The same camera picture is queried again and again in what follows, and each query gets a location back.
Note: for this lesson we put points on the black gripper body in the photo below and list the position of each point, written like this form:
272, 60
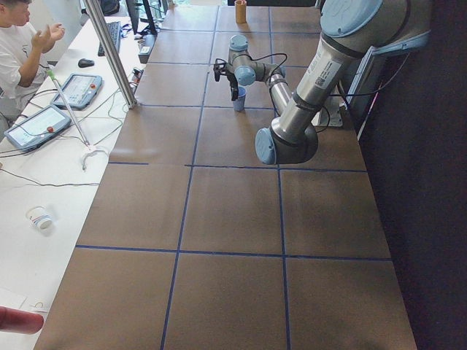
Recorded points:
230, 77

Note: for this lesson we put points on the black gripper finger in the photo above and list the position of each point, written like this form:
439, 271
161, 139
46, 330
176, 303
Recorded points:
234, 91

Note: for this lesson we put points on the blue paper cup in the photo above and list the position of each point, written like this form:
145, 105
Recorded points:
238, 104

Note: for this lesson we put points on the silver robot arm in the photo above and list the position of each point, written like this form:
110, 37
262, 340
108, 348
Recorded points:
349, 30

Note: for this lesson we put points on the brown cylindrical cup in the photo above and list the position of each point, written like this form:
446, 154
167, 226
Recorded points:
240, 11

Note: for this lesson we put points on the white paper cup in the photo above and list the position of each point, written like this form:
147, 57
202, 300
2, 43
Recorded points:
41, 219

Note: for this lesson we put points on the black keyboard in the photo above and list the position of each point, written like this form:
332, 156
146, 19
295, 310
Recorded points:
114, 29

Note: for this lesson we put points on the black computer mouse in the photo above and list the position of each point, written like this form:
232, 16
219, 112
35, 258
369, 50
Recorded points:
84, 63

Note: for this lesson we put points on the upper teach pendant tablet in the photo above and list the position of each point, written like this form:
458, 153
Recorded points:
80, 89

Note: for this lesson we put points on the teach pendant tablet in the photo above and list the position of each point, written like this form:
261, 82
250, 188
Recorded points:
80, 89
38, 129

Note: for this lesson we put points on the reacher grabber stick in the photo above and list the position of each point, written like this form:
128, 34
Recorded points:
90, 149

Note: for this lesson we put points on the seated person white shirt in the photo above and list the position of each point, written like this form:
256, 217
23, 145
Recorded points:
23, 64

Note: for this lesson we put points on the lower teach pendant tablet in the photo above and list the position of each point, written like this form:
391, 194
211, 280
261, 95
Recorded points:
38, 129

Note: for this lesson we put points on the red cylinder bottle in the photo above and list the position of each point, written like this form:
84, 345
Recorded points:
23, 322

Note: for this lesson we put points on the aluminium frame post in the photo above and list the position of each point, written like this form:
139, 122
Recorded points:
100, 25

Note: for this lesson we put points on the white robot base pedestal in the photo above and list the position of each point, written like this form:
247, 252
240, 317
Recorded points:
330, 114

